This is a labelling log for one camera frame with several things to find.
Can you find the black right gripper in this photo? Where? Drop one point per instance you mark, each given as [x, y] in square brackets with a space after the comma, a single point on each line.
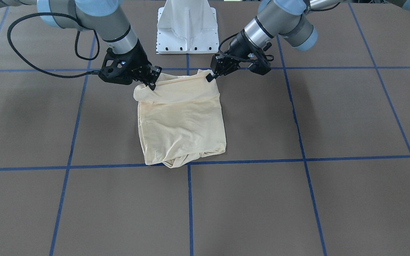
[136, 58]

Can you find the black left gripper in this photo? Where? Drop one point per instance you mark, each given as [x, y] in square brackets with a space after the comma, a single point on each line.
[239, 44]

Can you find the yellow long sleeve shirt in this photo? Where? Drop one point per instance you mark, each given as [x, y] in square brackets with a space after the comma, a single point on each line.
[180, 120]

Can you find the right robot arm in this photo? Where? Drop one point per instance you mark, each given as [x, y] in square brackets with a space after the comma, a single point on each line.
[105, 17]

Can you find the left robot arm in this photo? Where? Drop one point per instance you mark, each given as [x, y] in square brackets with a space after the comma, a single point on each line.
[284, 18]

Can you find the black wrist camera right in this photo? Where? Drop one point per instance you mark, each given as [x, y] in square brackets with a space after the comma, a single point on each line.
[114, 68]

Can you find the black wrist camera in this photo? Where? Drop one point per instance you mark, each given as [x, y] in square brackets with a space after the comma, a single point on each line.
[114, 68]
[261, 65]

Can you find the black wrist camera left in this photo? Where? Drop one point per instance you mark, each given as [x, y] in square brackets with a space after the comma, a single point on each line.
[261, 65]

